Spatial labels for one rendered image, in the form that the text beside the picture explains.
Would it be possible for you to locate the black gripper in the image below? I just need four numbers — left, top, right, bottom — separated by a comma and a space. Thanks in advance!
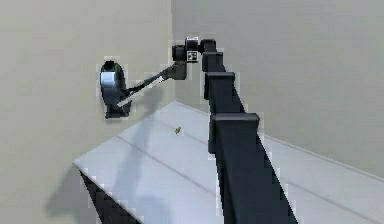
116, 44, 188, 108

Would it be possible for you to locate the pale grey table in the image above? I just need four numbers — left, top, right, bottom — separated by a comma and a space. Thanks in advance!
73, 101, 384, 224

